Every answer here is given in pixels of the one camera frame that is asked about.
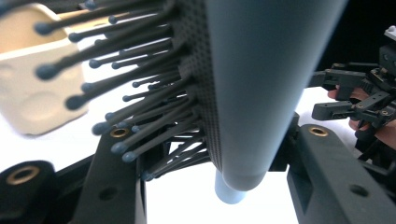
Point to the beige square cup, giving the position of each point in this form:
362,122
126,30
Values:
28,102

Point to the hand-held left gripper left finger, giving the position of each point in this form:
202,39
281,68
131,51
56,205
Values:
115,193

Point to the light blue hairbrush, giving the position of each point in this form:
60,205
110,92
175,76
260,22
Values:
264,93

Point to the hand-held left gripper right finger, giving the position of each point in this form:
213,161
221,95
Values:
333,186

